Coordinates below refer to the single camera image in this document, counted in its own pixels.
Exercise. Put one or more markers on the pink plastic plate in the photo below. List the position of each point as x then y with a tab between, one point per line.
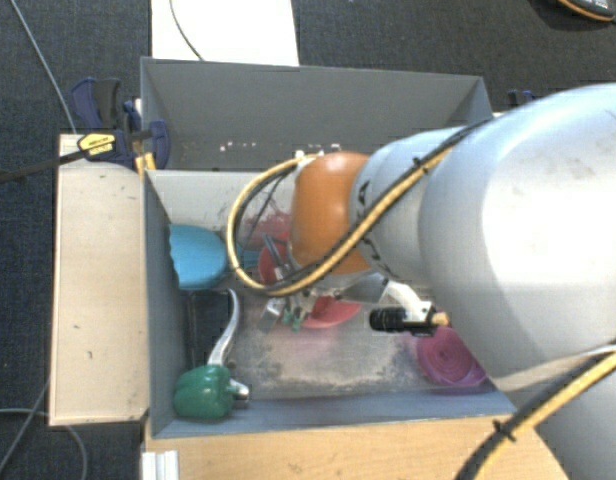
338	314

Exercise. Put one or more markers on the dark red round thing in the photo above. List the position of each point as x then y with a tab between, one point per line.
273	223

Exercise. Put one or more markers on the black flat thing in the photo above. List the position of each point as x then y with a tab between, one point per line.
208	318

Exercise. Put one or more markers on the grey metal bin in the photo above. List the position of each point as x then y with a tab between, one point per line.
308	113

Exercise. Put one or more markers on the green toy bell pepper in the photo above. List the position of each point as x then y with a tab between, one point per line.
203	393

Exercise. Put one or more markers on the pale wood board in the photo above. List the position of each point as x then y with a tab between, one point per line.
98	293

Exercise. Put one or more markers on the black cylinder on white bracket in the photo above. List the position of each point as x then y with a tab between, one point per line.
388	319

